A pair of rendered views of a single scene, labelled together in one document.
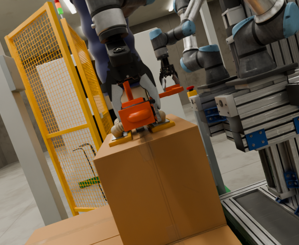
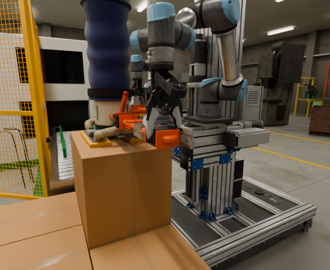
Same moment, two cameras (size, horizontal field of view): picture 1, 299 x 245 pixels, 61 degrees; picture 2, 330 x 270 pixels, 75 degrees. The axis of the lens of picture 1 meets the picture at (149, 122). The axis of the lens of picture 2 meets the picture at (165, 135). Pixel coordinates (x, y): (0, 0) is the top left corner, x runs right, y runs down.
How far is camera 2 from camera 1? 0.30 m
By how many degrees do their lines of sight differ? 25
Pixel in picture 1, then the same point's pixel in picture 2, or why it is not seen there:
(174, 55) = not seen: hidden behind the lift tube
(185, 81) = not seen: hidden behind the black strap
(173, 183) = (142, 188)
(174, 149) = (151, 162)
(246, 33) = (212, 88)
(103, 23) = (162, 55)
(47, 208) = not seen: outside the picture
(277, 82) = (220, 127)
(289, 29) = (241, 97)
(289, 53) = (224, 108)
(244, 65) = (204, 110)
